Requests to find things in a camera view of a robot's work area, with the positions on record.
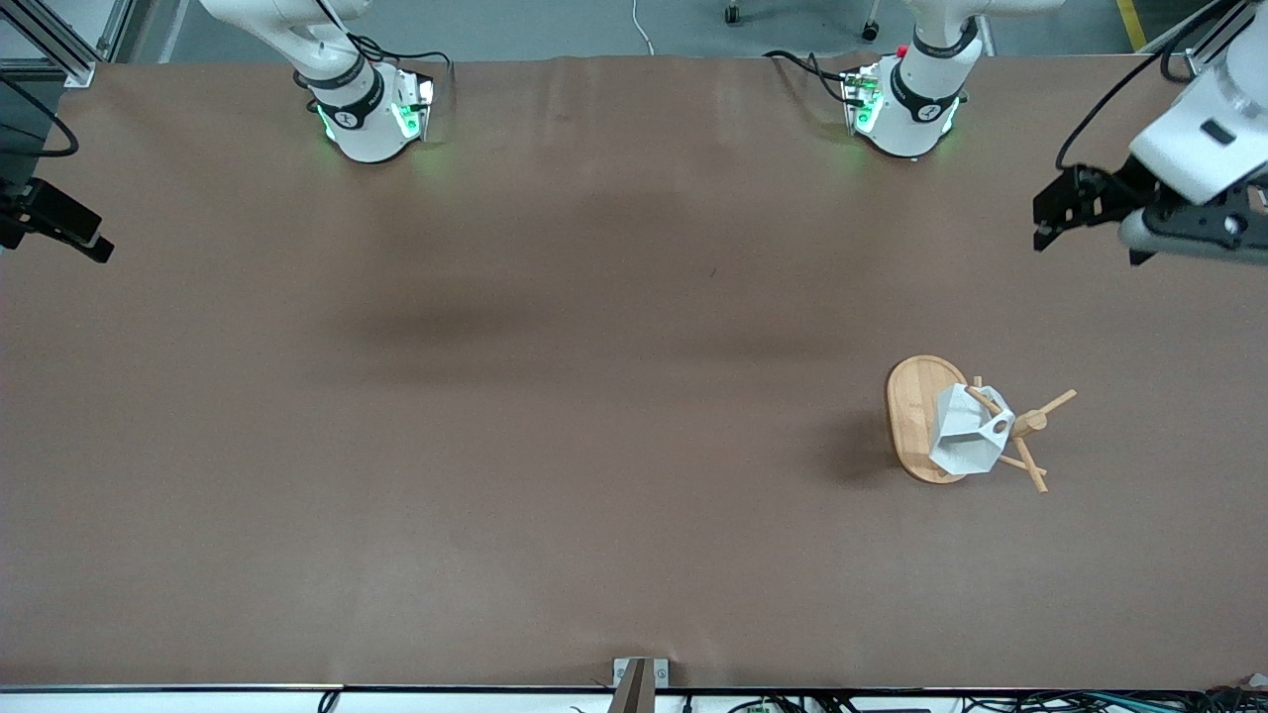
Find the black left base cable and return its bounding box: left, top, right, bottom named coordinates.
left=763, top=50, right=855, bottom=105

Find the white faceted cup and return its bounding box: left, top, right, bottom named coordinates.
left=931, top=384, right=1016, bottom=475

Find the tangled cable bundle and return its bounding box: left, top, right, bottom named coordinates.
left=723, top=688, right=1268, bottom=713

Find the brown paper table cover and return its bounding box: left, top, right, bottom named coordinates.
left=0, top=54, right=1268, bottom=691

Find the black right base cable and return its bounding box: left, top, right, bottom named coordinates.
left=292, top=0, right=454, bottom=100

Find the aluminium frame profile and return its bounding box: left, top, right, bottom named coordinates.
left=0, top=0, right=135, bottom=88
left=1184, top=0, right=1259, bottom=77

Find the wooden cup rack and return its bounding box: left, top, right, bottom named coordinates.
left=885, top=355, right=1079, bottom=494

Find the black base cable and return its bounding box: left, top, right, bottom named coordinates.
left=763, top=50, right=855, bottom=105
left=292, top=0, right=454, bottom=100

